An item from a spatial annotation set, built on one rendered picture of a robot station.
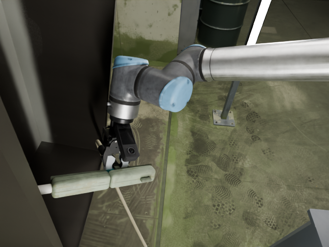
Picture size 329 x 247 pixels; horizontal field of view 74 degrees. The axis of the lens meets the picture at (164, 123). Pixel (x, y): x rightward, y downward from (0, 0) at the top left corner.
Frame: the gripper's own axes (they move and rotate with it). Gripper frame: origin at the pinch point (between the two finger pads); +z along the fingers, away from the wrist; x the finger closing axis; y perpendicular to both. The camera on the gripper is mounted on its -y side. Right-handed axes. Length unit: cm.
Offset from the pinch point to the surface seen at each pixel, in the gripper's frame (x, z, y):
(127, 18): -71, -52, 182
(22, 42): 24, -31, 42
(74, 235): 6.0, 43.7, 16.9
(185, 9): -114, -73, 144
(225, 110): -132, 4, 72
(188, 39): -130, -47, 150
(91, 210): -14, 71, 54
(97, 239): -13, 77, 37
